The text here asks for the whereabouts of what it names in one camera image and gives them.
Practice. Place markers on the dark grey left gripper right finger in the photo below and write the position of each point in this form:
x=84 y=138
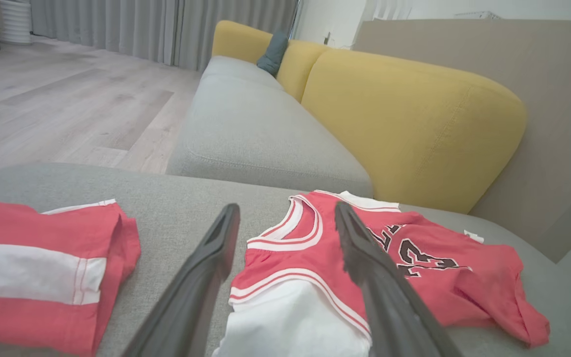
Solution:
x=389 y=307

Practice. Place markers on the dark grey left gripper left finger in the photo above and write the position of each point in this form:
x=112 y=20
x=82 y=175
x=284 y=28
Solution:
x=191 y=297

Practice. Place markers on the red white basketball jersey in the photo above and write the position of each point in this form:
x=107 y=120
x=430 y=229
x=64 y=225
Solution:
x=464 y=292

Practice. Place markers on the red shorts with white stripe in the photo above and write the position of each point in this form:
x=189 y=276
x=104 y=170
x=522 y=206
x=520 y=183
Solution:
x=32 y=223

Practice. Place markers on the large grey sofa ottoman cushion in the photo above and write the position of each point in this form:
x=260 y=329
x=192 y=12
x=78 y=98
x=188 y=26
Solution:
x=176 y=213

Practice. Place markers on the grey sofa seat cushion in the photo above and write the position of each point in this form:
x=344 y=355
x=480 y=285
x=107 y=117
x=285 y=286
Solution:
x=256 y=134

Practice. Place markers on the large yellow sofa back cushion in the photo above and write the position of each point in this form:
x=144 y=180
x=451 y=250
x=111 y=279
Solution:
x=414 y=124

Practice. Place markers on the dark teal pillow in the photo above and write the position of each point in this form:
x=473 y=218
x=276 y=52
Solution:
x=273 y=54

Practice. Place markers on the small yellow sofa back cushion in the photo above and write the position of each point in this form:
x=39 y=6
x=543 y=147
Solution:
x=246 y=42

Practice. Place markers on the grey pleated curtain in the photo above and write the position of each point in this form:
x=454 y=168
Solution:
x=117 y=25

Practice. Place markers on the white ribbed cylinder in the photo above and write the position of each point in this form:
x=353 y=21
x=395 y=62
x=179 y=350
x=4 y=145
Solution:
x=15 y=20

